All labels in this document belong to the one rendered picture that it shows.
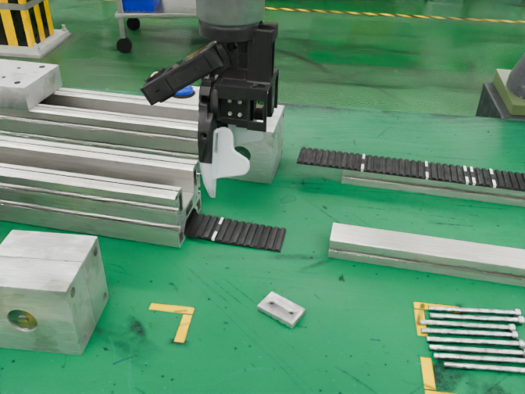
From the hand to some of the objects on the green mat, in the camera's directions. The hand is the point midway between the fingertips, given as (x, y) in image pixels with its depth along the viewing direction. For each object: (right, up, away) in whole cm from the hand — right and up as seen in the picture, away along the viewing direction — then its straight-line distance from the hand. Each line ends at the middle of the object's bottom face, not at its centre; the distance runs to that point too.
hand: (216, 172), depth 72 cm
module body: (-43, -2, +13) cm, 45 cm away
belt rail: (+62, -17, -5) cm, 65 cm away
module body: (-39, +8, +28) cm, 49 cm away
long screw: (+30, -21, -12) cm, 38 cm away
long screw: (+30, -21, -13) cm, 39 cm away
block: (-18, -17, -8) cm, 26 cm away
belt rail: (+66, -6, +10) cm, 67 cm away
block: (+4, +3, +22) cm, 22 cm away
